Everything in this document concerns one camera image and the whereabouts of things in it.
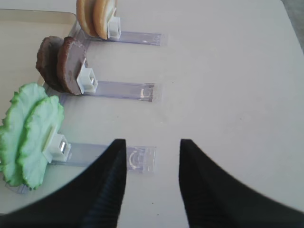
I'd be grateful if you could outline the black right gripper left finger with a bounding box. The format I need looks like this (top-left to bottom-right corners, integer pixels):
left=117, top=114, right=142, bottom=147
left=0, top=139, right=127, bottom=228

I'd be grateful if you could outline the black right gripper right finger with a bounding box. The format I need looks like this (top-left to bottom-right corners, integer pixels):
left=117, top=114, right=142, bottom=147
left=179, top=139, right=304, bottom=228

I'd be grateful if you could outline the white lettuce pusher block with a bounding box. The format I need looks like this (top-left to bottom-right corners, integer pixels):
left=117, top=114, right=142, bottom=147
left=42, top=125, right=71, bottom=163

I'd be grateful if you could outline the front green lettuce leaf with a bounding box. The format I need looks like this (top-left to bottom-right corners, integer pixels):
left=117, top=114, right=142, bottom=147
left=17, top=95, right=64, bottom=189

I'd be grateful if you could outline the green lettuce leaf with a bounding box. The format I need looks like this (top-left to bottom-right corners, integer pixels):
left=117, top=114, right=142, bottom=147
left=17, top=95, right=64, bottom=189
left=0, top=83, right=47, bottom=186

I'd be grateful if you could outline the rear green lettuce leaf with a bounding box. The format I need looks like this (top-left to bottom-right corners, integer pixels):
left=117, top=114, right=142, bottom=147
left=0, top=83, right=47, bottom=186

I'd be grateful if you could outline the front brown meat patty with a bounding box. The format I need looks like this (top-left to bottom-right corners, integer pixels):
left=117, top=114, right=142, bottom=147
left=57, top=37, right=86, bottom=95

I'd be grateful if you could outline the brown meat patty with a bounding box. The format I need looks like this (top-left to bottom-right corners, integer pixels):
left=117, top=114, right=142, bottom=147
left=36, top=36, right=64, bottom=92
left=57, top=37, right=86, bottom=95

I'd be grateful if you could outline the rear brown meat patty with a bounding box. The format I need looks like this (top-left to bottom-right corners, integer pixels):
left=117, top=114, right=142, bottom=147
left=36, top=36, right=64, bottom=92

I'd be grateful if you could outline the white bread pusher block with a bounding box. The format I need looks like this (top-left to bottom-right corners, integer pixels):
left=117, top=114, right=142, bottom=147
left=107, top=8, right=121, bottom=39

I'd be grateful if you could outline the front tan bread slice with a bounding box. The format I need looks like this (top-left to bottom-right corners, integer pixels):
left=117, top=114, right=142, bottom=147
left=93, top=0, right=117, bottom=39

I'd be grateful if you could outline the tan bread slice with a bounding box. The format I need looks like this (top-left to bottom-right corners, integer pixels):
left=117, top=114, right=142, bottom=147
left=76, top=0, right=98, bottom=37
left=93, top=0, right=117, bottom=39

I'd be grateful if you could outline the rear tan bread slice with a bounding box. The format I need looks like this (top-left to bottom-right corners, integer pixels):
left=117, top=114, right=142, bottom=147
left=76, top=0, right=98, bottom=37

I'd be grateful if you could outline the white patty pusher block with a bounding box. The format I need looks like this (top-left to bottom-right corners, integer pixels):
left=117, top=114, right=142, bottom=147
left=76, top=58, right=98, bottom=94

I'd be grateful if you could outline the cream rectangular tray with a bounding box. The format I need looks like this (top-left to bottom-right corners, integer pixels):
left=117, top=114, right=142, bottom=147
left=0, top=9, right=76, bottom=90

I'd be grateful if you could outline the clear lettuce rail holder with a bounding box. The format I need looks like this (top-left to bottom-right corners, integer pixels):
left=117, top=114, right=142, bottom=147
left=5, top=142, right=157, bottom=195

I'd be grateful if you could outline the clear patty rail holder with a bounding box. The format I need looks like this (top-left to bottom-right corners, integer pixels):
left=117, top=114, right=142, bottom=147
left=83, top=81, right=162, bottom=102

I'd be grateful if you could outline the clear bread rail holder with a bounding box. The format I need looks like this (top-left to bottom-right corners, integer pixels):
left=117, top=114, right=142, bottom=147
left=107, top=31, right=168, bottom=46

